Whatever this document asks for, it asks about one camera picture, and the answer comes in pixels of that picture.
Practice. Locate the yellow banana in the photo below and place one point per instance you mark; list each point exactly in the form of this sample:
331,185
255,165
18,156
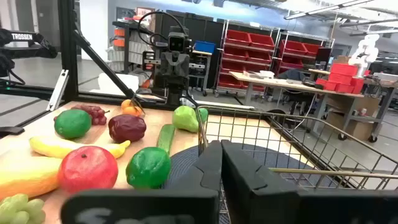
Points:
56,147

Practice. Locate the pink red apple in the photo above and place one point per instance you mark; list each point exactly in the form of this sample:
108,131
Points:
87,168

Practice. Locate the orange mandarin cluster with leaves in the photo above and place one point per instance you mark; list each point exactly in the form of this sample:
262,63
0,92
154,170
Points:
130,109

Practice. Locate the long wooden workbench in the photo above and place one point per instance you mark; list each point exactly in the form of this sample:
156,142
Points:
280,83

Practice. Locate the dark purple bell pepper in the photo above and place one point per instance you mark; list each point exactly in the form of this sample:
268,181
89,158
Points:
127,127

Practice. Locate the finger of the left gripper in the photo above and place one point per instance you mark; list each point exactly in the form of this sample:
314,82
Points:
170,95
178,95

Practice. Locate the blue plastic bin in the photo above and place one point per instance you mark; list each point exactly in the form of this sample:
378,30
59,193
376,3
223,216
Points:
204,46

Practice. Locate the green grape bunch with leaf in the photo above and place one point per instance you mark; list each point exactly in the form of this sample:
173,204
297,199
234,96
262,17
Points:
18,211

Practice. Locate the long silver metal bracket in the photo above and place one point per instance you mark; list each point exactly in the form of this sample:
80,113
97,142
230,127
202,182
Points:
57,90

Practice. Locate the red grape bunch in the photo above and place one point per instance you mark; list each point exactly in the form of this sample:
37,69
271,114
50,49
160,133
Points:
93,112

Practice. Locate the shelf with orange white bins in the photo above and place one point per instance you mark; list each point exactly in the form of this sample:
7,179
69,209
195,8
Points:
127,46

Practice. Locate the large green lime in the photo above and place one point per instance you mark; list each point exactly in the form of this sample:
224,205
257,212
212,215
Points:
148,167
72,123

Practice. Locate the wooden workbench with casters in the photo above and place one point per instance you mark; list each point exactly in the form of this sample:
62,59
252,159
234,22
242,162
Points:
385,82

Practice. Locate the stack of red bins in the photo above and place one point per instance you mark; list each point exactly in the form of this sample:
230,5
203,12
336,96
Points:
342,77

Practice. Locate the narrow red bin rack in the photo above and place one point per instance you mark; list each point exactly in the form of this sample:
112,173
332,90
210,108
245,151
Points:
295,56

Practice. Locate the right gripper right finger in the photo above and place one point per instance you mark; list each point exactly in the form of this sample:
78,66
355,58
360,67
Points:
258,193

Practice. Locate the yellow orange mango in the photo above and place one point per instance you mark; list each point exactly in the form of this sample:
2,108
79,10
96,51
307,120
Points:
25,177

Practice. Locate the wide red bin rack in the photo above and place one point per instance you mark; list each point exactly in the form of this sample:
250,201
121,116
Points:
245,59

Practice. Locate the green cucumber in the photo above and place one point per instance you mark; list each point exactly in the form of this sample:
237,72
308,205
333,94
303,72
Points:
165,137

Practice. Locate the grey tool cart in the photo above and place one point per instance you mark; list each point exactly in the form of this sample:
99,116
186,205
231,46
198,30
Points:
199,71

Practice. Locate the cardboard box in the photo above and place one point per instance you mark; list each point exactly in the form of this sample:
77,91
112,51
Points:
357,126

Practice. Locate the black office chair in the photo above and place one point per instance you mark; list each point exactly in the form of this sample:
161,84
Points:
292,77

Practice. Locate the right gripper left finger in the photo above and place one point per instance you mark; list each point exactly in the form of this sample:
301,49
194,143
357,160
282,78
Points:
192,180

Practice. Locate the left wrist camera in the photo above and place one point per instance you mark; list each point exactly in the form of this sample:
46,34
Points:
176,43

